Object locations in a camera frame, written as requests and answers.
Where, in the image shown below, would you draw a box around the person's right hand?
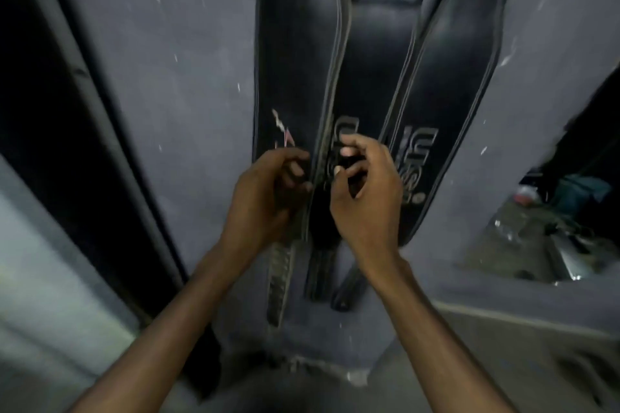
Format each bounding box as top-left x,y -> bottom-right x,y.
330,133 -> 406,271

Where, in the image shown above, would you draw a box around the person's left hand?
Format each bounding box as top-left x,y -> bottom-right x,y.
220,147 -> 314,264

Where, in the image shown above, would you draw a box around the shiny metal object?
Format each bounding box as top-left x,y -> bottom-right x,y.
546,233 -> 607,283

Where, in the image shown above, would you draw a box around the black leather belt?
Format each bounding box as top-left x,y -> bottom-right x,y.
332,0 -> 530,312
304,0 -> 439,303
253,0 -> 353,328

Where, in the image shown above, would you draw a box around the grey table cloth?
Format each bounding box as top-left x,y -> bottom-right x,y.
44,0 -> 620,379

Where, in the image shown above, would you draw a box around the teal object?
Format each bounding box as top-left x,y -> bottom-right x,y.
556,175 -> 612,215

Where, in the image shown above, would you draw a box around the white and pink thread scraps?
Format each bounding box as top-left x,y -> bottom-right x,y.
270,109 -> 296,148

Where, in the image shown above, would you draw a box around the black leather belt, white print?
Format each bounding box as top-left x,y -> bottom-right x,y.
332,0 -> 530,312

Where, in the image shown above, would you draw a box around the red and white small container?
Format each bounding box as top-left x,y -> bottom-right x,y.
514,184 -> 540,207

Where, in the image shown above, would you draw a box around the person's left forearm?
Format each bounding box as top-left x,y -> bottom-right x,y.
68,237 -> 258,413

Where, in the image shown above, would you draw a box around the person's right forearm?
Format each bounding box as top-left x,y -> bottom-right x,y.
358,252 -> 515,413

